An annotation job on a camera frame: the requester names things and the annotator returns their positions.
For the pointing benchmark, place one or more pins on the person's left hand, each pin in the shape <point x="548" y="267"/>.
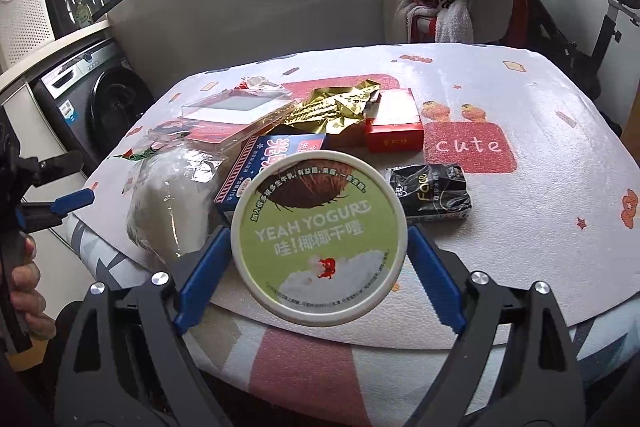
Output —
<point x="27" y="279"/>

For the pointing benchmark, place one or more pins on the grey washing machine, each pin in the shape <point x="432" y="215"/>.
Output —
<point x="75" y="107"/>

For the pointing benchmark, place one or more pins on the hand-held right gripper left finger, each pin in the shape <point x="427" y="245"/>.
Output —
<point x="205" y="277"/>

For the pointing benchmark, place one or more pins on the white plastic bag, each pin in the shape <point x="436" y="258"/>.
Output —
<point x="165" y="202"/>

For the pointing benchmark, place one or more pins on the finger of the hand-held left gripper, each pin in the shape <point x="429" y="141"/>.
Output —
<point x="57" y="166"/>
<point x="75" y="203"/>

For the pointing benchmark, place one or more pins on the crumpled clear plastic wrapper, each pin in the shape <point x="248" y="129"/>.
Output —
<point x="255" y="83"/>

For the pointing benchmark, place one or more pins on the gold foil wrapper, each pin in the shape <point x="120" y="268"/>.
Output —
<point x="325" y="109"/>

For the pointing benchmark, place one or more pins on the white printed foam mat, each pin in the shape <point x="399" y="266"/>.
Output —
<point x="525" y="207"/>

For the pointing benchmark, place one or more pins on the black plastic packet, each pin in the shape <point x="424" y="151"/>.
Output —
<point x="430" y="192"/>

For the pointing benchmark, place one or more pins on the white perforated basket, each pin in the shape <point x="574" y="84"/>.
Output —
<point x="25" y="27"/>

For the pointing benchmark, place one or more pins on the red cigarette box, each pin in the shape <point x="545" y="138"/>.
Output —
<point x="395" y="139"/>

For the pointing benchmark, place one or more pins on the clear plastic box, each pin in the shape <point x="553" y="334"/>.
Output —
<point x="235" y="112"/>

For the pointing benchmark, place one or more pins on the blue carton box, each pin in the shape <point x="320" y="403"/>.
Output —
<point x="250" y="177"/>

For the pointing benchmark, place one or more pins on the green yogurt cup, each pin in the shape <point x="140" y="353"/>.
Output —
<point x="320" y="237"/>

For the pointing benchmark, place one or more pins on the small bottle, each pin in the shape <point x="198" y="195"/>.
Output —
<point x="84" y="14"/>

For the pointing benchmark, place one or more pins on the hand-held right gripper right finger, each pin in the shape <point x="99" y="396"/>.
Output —
<point x="435" y="279"/>

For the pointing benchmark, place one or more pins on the black exercise bike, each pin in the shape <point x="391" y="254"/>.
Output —
<point x="600" y="37"/>

